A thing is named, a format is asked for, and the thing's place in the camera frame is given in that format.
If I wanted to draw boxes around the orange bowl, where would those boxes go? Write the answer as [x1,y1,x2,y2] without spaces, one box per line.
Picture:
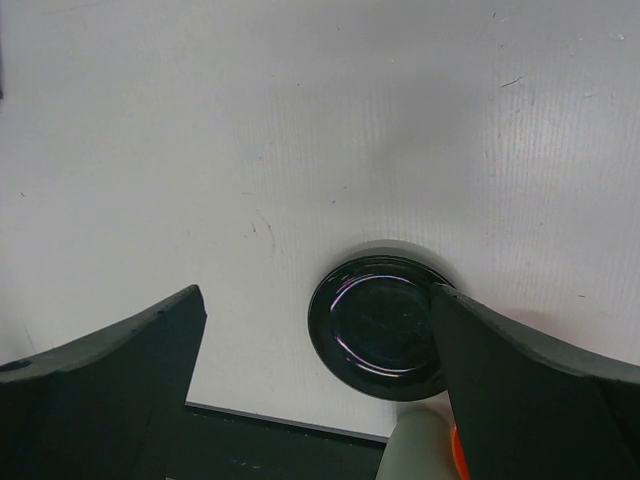
[450,423,470,480]

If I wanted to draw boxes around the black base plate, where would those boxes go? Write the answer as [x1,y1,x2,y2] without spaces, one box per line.
[159,405,385,479]

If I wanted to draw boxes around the pale green cup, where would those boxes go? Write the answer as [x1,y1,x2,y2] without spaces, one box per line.
[376,410,460,480]

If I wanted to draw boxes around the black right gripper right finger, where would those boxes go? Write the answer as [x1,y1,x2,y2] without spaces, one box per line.
[431,284,639,479]

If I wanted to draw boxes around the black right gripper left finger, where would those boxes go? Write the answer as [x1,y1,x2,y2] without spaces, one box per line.
[1,285,207,479]

